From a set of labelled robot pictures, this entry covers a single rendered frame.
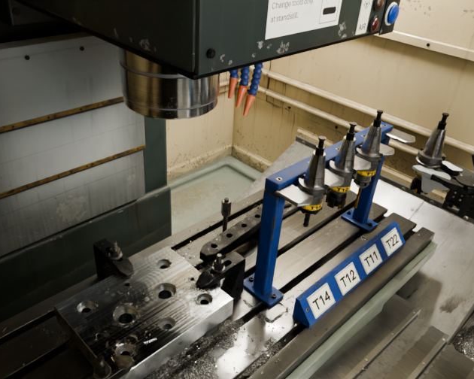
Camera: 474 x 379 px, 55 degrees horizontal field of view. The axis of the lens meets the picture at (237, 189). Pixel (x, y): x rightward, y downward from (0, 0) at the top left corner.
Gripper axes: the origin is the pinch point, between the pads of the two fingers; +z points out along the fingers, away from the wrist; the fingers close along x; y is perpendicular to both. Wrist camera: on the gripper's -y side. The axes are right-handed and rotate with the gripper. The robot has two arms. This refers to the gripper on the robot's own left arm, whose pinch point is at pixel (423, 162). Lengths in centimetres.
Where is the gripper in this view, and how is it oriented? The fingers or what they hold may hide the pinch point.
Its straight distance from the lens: 119.9
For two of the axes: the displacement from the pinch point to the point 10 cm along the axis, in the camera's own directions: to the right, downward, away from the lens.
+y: -0.9, 8.3, 5.5
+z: -7.0, -4.5, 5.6
